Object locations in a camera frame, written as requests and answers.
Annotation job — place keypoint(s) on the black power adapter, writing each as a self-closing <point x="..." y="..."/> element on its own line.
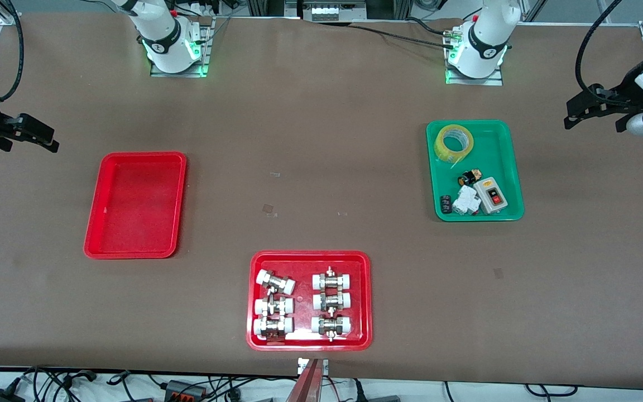
<point x="0" y="396"/>

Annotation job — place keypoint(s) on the empty-looking red plastic tray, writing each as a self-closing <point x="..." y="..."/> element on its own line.
<point x="134" y="206"/>

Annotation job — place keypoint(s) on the yellow tape roll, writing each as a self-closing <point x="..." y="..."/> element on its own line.
<point x="454" y="153"/>

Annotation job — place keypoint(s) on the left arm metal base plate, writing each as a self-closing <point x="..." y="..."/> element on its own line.
<point x="494" y="80"/>

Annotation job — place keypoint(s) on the black round yellow component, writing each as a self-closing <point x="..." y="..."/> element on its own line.
<point x="468" y="178"/>

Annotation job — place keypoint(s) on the white power strip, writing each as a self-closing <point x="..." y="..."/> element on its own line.
<point x="332" y="10"/>

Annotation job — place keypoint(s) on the white circuit breaker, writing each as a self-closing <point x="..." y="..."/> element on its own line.
<point x="465" y="201"/>

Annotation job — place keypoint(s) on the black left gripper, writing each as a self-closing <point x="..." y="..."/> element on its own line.
<point x="618" y="100"/>

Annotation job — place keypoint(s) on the grey switch box red button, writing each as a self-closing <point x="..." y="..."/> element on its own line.
<point x="492" y="195"/>

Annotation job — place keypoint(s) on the red metal bar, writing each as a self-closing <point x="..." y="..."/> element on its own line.
<point x="307" y="385"/>

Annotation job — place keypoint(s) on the small silver metal bracket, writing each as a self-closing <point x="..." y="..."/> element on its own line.
<point x="302" y="365"/>

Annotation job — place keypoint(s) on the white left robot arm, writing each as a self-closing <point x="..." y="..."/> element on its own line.
<point x="483" y="50"/>

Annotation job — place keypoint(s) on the small black terminal block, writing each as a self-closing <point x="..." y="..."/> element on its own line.
<point x="445" y="204"/>

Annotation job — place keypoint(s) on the black box orange connectors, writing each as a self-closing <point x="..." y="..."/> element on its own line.
<point x="185" y="389"/>

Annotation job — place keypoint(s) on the green plastic tray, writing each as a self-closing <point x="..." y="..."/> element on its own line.
<point x="494" y="151"/>

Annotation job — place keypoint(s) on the white metal pipe fitting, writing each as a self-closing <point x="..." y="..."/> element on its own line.
<point x="331" y="280"/>
<point x="275" y="282"/>
<point x="274" y="306"/>
<point x="331" y="325"/>
<point x="273" y="327"/>
<point x="331" y="301"/>

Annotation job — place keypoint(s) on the red tray with fittings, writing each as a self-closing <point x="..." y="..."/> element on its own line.
<point x="303" y="298"/>

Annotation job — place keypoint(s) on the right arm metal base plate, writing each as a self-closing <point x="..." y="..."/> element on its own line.
<point x="205" y="50"/>

